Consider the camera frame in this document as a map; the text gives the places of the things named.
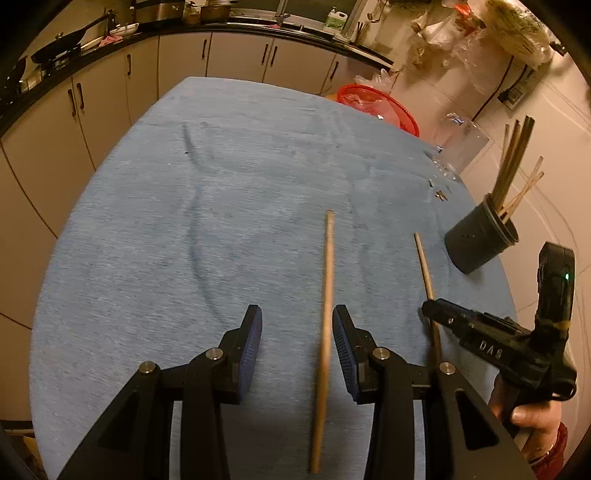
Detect brass cooking pot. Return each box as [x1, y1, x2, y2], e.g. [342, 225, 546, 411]
[198, 0, 234, 21]

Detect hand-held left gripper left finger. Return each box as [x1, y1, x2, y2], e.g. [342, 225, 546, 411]
[58, 304, 264, 480]

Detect blue tablecloth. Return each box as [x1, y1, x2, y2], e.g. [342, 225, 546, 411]
[28, 76, 518, 480]

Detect clear plastic pitcher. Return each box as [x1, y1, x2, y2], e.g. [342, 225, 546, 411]
[431, 113, 490, 182]

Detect black kitchen countertop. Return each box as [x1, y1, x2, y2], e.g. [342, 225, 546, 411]
[0, 14, 395, 139]

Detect black frying pan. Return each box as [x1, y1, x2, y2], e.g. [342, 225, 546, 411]
[30, 10, 117, 65]

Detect thick light wooden chopstick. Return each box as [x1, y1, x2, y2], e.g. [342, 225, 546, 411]
[309, 210, 336, 474]

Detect clear plastic bag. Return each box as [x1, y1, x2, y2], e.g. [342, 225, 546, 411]
[355, 69, 399, 89]

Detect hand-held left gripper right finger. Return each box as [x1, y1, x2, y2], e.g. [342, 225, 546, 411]
[331, 304, 539, 480]

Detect black chopstick holder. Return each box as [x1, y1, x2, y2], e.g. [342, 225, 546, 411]
[444, 194, 520, 275]

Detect dark wooden chopstick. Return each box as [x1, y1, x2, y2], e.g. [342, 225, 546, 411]
[495, 119, 522, 206]

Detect wall power socket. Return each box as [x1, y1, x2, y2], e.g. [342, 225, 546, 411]
[498, 69, 539, 109]

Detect black power cable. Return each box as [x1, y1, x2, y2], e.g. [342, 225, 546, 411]
[473, 55, 515, 121]

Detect hanging plastic bags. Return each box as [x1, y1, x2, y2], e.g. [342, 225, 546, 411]
[406, 0, 555, 70]

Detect person's right hand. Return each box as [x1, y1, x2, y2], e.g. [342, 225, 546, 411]
[489, 374, 563, 463]

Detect green bottle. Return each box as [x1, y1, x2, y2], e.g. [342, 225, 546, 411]
[323, 8, 348, 33]

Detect beige kitchen cabinets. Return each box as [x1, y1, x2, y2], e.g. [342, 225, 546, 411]
[0, 31, 393, 423]

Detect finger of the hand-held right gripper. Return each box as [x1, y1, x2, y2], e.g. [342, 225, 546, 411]
[420, 298, 533, 366]

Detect red plastic basket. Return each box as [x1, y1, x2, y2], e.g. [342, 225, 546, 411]
[336, 84, 420, 138]

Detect person's right forearm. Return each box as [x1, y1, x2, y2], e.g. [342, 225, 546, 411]
[529, 422, 570, 476]

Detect steel cooking pot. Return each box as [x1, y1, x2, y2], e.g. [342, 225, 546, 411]
[134, 0, 185, 24]

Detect bundle of wooden chopsticks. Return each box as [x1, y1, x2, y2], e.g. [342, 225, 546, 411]
[499, 115, 536, 208]

